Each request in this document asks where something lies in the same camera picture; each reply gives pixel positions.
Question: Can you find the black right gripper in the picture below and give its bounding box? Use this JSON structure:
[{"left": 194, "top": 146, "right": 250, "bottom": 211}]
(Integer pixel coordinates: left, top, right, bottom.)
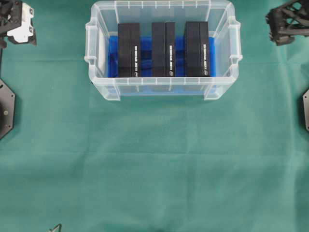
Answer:
[{"left": 265, "top": 0, "right": 309, "bottom": 46}]

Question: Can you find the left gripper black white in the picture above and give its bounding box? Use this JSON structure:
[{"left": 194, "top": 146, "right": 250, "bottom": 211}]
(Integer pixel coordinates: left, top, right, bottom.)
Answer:
[{"left": 0, "top": 0, "right": 37, "bottom": 46}]

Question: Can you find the black camera box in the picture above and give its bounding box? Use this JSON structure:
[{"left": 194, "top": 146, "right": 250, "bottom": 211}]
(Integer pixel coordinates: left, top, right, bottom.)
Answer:
[
  {"left": 184, "top": 21, "right": 211, "bottom": 77},
  {"left": 152, "top": 22, "right": 176, "bottom": 77},
  {"left": 118, "top": 23, "right": 141, "bottom": 78}
]

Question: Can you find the clear plastic storage case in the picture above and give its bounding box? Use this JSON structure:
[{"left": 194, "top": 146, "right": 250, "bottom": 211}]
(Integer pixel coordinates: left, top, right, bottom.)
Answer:
[{"left": 84, "top": 0, "right": 242, "bottom": 101}]

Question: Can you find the green table cloth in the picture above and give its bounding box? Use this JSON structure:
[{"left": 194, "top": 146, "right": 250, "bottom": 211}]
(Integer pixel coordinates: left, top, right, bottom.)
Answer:
[{"left": 0, "top": 0, "right": 309, "bottom": 232}]

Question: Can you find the blue cloth liner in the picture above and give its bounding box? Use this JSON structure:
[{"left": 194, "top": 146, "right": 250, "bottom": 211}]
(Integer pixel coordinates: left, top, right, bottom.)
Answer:
[{"left": 108, "top": 36, "right": 216, "bottom": 96}]

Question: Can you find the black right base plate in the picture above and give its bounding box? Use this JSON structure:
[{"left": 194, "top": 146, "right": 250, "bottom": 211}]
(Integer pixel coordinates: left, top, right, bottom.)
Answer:
[{"left": 303, "top": 89, "right": 309, "bottom": 131}]

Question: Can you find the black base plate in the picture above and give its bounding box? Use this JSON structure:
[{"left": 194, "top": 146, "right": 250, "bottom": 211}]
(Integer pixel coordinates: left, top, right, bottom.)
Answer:
[
  {"left": 303, "top": 89, "right": 309, "bottom": 131},
  {"left": 0, "top": 79, "right": 15, "bottom": 139}
]

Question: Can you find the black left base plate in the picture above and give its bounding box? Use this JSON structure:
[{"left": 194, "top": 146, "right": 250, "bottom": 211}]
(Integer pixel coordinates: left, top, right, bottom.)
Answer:
[{"left": 0, "top": 79, "right": 15, "bottom": 139}]

